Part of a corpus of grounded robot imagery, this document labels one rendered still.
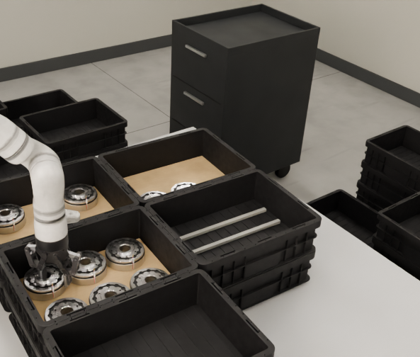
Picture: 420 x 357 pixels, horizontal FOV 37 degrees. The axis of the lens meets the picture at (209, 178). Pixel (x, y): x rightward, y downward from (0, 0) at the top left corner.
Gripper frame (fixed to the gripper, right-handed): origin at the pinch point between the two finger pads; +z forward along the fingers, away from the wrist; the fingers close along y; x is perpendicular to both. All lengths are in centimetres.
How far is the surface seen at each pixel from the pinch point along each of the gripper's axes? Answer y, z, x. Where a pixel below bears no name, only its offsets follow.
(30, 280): -5.5, 0.3, -2.0
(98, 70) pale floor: -109, 87, 316
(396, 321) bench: 87, 15, 25
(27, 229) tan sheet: -17.4, 3.6, 20.3
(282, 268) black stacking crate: 54, 5, 26
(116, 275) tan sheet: 12.8, 3.3, 8.4
